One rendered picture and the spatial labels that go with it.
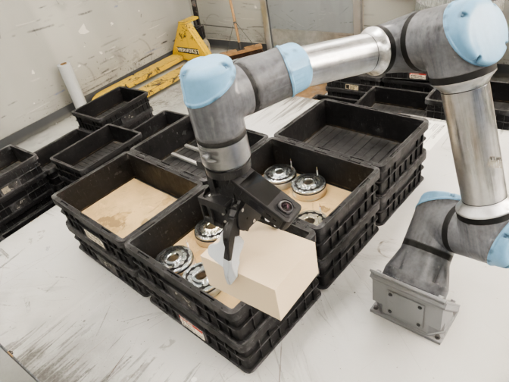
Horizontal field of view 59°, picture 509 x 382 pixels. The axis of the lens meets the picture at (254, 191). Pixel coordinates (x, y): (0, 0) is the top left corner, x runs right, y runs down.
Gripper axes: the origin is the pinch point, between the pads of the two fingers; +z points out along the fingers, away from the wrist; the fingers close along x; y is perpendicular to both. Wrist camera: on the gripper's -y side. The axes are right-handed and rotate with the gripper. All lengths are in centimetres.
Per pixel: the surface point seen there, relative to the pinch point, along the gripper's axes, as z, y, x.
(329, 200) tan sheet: 27, 15, -48
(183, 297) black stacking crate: 23.5, 25.7, 1.7
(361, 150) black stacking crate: 27, 19, -76
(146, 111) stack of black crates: 61, 189, -116
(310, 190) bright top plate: 24, 20, -47
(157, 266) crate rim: 16.6, 32.3, 1.4
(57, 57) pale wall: 57, 359, -160
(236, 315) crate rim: 17.6, 7.3, 2.5
